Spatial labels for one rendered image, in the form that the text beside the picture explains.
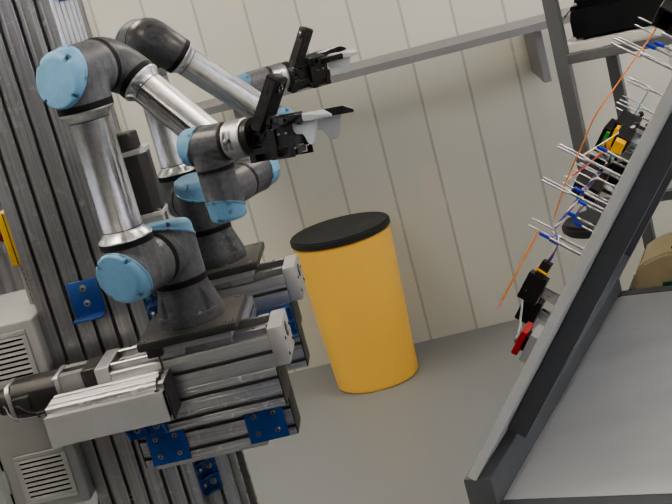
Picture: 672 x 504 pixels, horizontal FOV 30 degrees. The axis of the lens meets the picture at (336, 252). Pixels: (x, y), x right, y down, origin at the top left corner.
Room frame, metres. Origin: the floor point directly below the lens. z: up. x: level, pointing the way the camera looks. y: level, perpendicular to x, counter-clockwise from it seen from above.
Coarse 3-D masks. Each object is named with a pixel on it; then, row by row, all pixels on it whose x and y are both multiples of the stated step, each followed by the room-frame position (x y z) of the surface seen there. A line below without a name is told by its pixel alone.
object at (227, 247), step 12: (216, 228) 3.14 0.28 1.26; (228, 228) 3.16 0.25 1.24; (204, 240) 3.13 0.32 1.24; (216, 240) 3.13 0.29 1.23; (228, 240) 3.15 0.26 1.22; (240, 240) 3.19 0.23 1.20; (204, 252) 3.13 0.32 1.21; (216, 252) 3.12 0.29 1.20; (228, 252) 3.14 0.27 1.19; (240, 252) 3.15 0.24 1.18; (204, 264) 3.12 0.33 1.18; (216, 264) 3.11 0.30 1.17; (228, 264) 3.12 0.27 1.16
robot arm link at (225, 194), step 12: (228, 168) 2.42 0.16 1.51; (240, 168) 2.48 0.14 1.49; (204, 180) 2.42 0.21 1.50; (216, 180) 2.41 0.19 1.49; (228, 180) 2.41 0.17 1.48; (240, 180) 2.45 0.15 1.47; (252, 180) 2.48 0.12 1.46; (204, 192) 2.43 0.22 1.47; (216, 192) 2.41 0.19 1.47; (228, 192) 2.41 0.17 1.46; (240, 192) 2.43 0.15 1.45; (252, 192) 2.48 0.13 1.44; (216, 204) 2.41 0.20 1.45; (228, 204) 2.41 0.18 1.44; (240, 204) 2.42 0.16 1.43; (216, 216) 2.42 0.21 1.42; (228, 216) 2.41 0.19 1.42; (240, 216) 2.42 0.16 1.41
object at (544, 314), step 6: (540, 300) 2.68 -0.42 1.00; (528, 306) 2.68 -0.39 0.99; (534, 306) 2.67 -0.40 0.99; (540, 306) 2.67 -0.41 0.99; (522, 312) 2.69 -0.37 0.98; (528, 312) 2.68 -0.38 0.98; (534, 312) 2.68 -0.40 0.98; (540, 312) 2.68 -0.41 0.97; (546, 312) 2.69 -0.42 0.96; (516, 318) 2.70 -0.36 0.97; (522, 318) 2.69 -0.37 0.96; (528, 318) 2.68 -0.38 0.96; (534, 318) 2.68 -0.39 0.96; (540, 318) 2.68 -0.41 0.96; (546, 318) 2.68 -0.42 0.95
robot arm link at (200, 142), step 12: (192, 132) 2.43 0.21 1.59; (204, 132) 2.41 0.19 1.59; (216, 132) 2.40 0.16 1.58; (180, 144) 2.44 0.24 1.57; (192, 144) 2.42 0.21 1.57; (204, 144) 2.40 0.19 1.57; (216, 144) 2.39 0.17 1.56; (180, 156) 2.44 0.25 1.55; (192, 156) 2.43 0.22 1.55; (204, 156) 2.41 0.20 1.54; (216, 156) 2.40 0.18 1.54; (204, 168) 2.41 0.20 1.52; (216, 168) 2.41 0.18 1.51
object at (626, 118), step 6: (624, 114) 2.80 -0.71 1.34; (630, 114) 2.81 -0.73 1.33; (642, 114) 2.86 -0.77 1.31; (618, 120) 2.77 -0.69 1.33; (624, 120) 2.78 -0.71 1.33; (630, 120) 2.78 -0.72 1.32; (636, 120) 2.79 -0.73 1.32; (630, 126) 2.76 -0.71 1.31; (612, 132) 2.78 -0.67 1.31; (636, 132) 2.78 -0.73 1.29; (642, 132) 2.78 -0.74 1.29
